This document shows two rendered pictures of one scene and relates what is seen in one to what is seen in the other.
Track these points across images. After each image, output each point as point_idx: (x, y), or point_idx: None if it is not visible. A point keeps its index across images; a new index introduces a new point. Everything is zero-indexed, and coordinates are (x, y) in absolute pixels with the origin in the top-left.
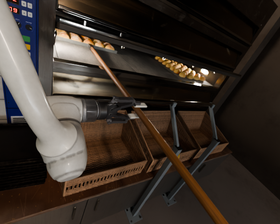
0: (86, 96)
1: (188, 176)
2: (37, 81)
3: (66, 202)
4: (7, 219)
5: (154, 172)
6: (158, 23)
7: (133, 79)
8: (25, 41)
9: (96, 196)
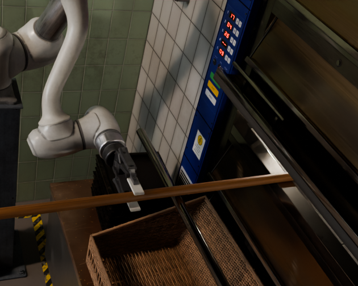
0: (153, 152)
1: (4, 207)
2: (58, 71)
3: (77, 265)
4: (63, 219)
5: None
6: None
7: (311, 245)
8: (217, 87)
9: None
